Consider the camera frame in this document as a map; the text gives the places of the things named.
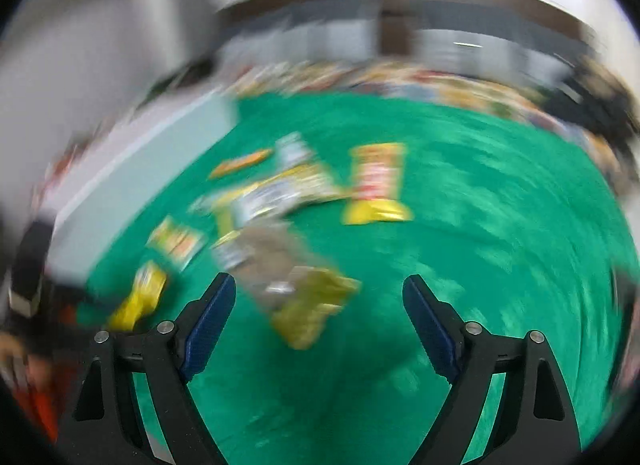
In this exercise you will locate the green embroidered tablecloth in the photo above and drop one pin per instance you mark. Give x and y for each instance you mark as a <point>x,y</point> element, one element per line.
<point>512,225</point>

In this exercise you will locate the red yellow Wang Xiaolu packet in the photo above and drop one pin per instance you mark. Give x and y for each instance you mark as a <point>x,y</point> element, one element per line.
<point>149,284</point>

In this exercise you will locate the silver yellow-edged snack packet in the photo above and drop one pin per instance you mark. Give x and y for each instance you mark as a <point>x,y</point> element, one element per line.
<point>273,197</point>

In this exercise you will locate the black jacket pile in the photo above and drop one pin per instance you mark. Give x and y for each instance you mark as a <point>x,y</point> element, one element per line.
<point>593,98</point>

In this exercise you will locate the small silver snack packet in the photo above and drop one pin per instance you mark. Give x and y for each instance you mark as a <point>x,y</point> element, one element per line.
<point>292,150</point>

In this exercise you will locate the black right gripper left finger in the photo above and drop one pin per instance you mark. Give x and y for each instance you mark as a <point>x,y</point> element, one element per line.
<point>102,423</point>

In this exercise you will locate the orange sausage stick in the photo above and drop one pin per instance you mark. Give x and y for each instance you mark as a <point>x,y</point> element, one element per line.
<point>236,164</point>

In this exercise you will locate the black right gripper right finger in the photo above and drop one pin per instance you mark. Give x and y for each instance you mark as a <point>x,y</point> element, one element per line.
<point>535,421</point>

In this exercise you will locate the cream noodle snack packet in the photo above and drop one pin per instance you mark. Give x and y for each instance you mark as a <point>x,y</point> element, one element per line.
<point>177,242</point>

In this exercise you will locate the yellow red snack packet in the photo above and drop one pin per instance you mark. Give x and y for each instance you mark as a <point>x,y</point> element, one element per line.
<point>377,171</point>

